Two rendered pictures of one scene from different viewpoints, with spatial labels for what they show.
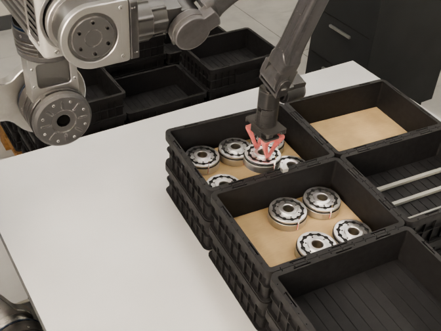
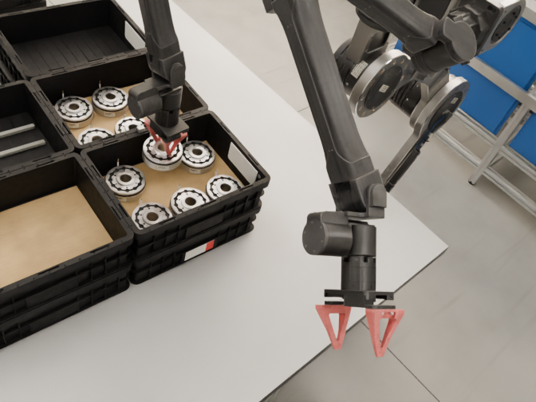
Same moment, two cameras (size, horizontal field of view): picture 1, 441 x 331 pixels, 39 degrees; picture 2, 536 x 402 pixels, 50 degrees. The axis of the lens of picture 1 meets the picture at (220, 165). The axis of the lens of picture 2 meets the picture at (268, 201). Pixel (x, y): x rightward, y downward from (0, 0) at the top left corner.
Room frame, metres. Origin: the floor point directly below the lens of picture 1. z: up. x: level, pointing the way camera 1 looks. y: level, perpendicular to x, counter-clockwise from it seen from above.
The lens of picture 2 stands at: (2.44, -0.22, 2.00)
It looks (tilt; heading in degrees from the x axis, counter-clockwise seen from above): 48 degrees down; 158
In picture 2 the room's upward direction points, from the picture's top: 19 degrees clockwise
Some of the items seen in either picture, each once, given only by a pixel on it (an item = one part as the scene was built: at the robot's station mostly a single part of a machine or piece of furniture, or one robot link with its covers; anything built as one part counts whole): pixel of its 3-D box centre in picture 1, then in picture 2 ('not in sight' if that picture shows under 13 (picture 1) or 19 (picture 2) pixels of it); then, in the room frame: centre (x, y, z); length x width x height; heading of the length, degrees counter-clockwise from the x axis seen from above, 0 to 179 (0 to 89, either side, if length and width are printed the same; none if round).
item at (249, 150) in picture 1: (262, 154); (163, 148); (1.37, -0.11, 0.93); 0.10 x 0.10 x 0.01
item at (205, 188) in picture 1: (248, 146); (178, 168); (1.43, -0.08, 0.92); 0.40 x 0.30 x 0.02; 119
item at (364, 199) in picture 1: (303, 226); (120, 110); (1.16, -0.22, 0.87); 0.40 x 0.30 x 0.11; 119
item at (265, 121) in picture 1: (266, 116); (167, 113); (1.37, -0.11, 1.05); 0.10 x 0.07 x 0.07; 35
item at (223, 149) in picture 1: (235, 148); (190, 202); (1.49, -0.04, 0.86); 0.10 x 0.10 x 0.01
